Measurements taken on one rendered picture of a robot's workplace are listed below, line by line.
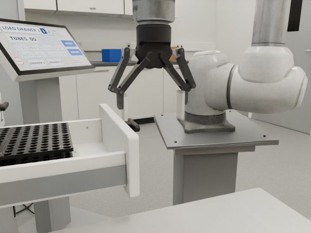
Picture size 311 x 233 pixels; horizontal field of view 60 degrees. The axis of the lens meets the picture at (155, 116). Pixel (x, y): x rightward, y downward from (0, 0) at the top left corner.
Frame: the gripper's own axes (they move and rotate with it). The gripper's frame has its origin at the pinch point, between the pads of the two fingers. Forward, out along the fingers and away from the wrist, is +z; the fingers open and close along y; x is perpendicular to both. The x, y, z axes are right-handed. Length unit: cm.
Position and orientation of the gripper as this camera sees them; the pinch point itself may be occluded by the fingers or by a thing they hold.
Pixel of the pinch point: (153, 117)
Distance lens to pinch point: 62.1
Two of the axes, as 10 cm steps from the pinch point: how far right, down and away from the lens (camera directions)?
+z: 0.0, 9.7, 2.4
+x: 3.5, 2.2, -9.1
